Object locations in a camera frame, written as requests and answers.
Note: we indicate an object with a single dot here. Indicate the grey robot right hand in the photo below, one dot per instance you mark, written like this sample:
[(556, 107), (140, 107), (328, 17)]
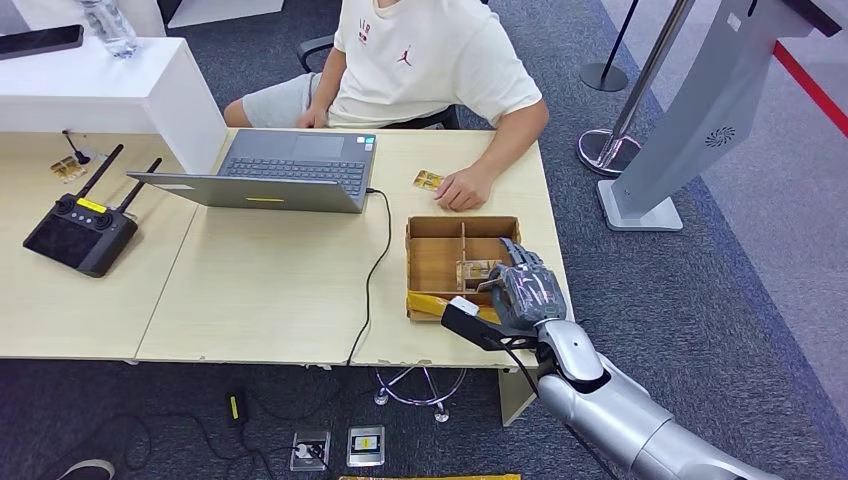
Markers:
[(530, 295)]

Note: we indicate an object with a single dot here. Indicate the person's left hand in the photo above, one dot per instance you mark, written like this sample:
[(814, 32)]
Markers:
[(464, 190)]

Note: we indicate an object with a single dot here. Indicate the person's right hand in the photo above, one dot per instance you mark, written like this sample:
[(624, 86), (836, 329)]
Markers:
[(315, 119)]

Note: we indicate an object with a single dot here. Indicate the golden patterned ID card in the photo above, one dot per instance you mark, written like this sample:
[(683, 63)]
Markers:
[(427, 180)]

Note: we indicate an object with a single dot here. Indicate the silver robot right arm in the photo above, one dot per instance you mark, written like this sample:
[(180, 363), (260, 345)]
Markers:
[(596, 397)]

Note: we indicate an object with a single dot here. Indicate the person's left forearm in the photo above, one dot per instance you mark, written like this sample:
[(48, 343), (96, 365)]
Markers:
[(513, 142)]

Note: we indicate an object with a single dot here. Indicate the person's right forearm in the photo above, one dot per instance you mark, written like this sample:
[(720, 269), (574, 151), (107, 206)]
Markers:
[(328, 83)]

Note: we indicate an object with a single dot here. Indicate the person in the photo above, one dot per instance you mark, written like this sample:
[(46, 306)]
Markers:
[(424, 66)]

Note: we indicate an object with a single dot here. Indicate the black office chair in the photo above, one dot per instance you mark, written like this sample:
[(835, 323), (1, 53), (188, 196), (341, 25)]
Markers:
[(437, 121)]

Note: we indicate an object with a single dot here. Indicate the cardboard divider box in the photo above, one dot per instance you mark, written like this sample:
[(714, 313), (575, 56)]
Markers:
[(434, 262)]

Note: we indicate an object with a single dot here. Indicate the grey laptop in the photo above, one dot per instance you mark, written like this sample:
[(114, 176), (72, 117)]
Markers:
[(265, 194)]

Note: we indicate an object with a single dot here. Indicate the metal stool base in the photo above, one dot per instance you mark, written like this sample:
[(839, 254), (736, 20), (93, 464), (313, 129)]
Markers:
[(441, 415)]

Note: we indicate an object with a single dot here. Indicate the white reception counter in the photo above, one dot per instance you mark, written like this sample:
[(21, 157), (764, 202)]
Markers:
[(99, 89)]

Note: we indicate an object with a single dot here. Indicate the clear water bottle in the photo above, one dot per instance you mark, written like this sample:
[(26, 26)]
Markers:
[(111, 30)]

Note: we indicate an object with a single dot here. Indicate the closed silver floor socket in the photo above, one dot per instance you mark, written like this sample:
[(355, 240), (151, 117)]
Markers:
[(365, 445)]

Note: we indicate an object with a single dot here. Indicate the grey kiosk stand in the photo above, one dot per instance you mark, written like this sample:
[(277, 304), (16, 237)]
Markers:
[(705, 99)]

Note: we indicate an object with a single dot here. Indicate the black remote controller with antennas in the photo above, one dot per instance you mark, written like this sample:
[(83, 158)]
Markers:
[(79, 237)]

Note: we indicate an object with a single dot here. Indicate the open silver floor socket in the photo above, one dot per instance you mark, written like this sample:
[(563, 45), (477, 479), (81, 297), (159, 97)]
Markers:
[(309, 444)]

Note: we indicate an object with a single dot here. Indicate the black tablet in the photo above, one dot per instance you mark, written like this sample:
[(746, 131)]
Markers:
[(40, 41)]

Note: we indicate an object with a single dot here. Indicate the black power adapter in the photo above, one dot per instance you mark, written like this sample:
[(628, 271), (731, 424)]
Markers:
[(234, 408)]

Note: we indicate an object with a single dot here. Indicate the red barrier belt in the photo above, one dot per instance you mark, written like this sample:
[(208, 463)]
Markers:
[(811, 86)]

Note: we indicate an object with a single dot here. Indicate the black stanchion post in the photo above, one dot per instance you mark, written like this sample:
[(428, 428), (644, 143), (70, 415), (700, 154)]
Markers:
[(604, 78)]

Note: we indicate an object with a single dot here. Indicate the chrome stanchion post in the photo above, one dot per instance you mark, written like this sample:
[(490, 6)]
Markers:
[(652, 66)]

